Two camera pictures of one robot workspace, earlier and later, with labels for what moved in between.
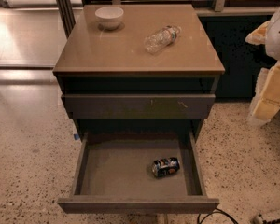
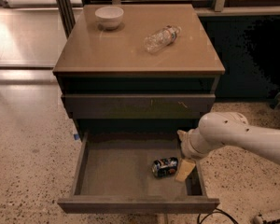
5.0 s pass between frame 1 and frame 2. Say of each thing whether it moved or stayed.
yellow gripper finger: moved
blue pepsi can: stayed
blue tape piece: stayed
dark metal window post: stayed
